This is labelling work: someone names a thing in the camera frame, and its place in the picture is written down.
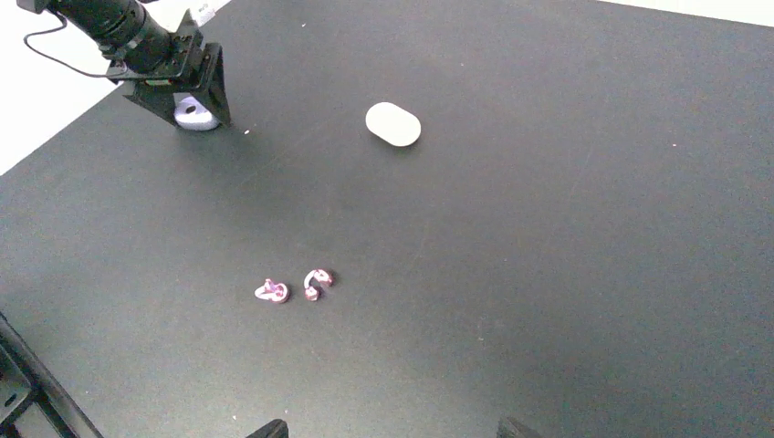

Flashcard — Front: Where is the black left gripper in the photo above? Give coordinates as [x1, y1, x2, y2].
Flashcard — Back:
[107, 26, 232, 127]

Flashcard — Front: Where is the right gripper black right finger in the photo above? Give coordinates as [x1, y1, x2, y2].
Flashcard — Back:
[496, 417, 542, 438]

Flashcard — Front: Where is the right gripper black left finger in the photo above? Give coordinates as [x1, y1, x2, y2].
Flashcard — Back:
[246, 419, 289, 438]

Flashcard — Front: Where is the purple earbud one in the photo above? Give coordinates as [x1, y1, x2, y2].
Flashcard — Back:
[254, 278, 290, 304]
[303, 268, 334, 301]

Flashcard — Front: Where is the white earbud charging case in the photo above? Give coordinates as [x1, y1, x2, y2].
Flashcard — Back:
[365, 101, 422, 147]

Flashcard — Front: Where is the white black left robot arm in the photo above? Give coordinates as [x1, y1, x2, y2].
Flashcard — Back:
[16, 1, 232, 131]

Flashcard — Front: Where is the purple charging case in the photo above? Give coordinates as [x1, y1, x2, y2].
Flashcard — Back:
[173, 96, 221, 131]

